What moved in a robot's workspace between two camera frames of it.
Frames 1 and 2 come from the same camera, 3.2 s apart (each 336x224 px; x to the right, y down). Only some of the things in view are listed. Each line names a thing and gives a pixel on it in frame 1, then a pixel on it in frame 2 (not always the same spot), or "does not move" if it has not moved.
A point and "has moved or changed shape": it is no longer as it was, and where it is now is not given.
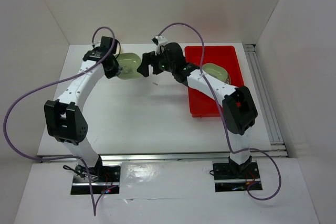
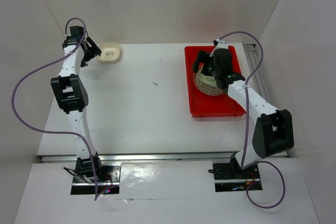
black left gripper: (115, 71) -> (94, 51)
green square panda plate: (129, 62) has moved or changed shape
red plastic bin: (200, 104) does not move
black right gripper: (150, 58) -> (203, 57)
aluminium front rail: (168, 157) does not move
